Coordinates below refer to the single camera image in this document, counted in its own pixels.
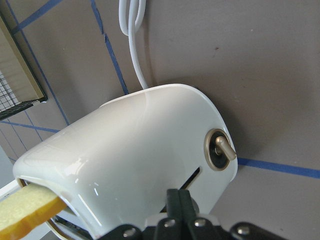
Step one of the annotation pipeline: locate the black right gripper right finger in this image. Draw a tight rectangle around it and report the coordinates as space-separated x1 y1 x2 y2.
178 189 320 240

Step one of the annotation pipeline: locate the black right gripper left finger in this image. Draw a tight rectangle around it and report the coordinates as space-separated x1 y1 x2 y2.
101 189 181 240

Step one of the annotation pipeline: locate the white toaster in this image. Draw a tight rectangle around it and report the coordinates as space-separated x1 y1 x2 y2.
13 84 238 240

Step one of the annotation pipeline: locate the yellow bread slice in toaster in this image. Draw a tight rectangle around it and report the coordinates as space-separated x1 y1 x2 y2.
0 183 67 240

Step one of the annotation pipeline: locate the white toaster power cable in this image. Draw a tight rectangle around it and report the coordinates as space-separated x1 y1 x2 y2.
118 0 149 90

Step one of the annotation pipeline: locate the wire basket with wooden shelf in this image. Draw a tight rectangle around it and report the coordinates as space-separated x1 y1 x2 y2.
0 14 48 120

